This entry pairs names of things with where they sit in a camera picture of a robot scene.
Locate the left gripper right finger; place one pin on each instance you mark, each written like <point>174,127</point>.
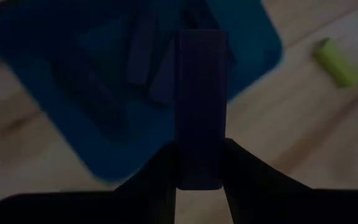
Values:
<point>244,174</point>

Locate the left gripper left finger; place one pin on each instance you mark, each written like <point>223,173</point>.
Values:
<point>163,174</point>

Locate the blue plastic bin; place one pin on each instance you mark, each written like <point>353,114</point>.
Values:
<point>73,93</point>

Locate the lime green foam block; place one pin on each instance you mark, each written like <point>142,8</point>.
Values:
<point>337,62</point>

